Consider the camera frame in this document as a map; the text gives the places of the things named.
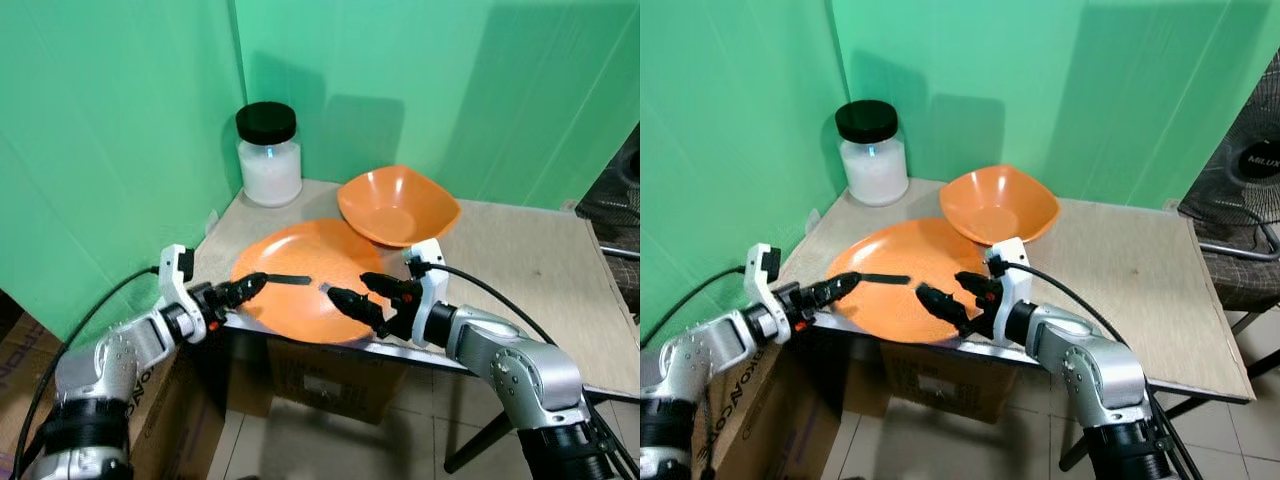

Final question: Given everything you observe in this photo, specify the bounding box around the black handled metal utensil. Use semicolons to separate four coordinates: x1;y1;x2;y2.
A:
856;272;937;297
265;273;348;297

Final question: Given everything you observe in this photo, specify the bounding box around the orange round plate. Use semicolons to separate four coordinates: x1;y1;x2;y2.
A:
230;218;401;345
828;218;1001;345

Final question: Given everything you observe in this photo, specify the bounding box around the plain brown cardboard box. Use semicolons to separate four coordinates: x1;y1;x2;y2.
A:
858;338;988;426
268;335;406;426

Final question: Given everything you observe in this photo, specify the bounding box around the orange square bowl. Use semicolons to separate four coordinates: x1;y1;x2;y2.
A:
939;164;1060;247
337;165;462;249

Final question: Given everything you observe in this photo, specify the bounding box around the printed brown cardboard box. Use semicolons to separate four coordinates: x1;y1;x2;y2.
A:
125;330;229;480
712;335;833;480

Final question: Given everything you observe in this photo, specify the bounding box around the glass jar with black lid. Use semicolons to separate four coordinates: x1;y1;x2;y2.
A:
236;102;303;208
835;100;910;208

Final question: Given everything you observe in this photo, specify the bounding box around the checkered fabric seat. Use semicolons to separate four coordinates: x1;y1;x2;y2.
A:
598;228;641;313
1195;238;1280;313

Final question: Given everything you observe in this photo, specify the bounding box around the pinkish cardboard box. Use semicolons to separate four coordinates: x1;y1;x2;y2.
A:
0;315;66;403

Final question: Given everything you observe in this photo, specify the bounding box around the green backdrop cloth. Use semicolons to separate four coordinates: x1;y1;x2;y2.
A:
0;0;641;346
640;0;1280;346

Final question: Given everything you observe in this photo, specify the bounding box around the black electric fan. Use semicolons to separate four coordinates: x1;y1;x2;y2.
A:
575;125;641;229
1178;50;1280;229

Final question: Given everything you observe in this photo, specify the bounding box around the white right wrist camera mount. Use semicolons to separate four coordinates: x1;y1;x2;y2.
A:
985;237;1032;341
403;238;448;346

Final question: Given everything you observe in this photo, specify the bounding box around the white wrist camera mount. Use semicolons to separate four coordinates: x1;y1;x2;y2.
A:
745;243;792;337
985;237;1032;341
158;244;207;341
403;238;448;346

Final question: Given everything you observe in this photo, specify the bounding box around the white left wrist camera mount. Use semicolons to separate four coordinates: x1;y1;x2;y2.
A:
158;244;207;341
745;243;792;337

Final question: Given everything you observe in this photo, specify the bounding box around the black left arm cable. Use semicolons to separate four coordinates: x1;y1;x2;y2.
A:
640;265;751;351
12;265;163;479

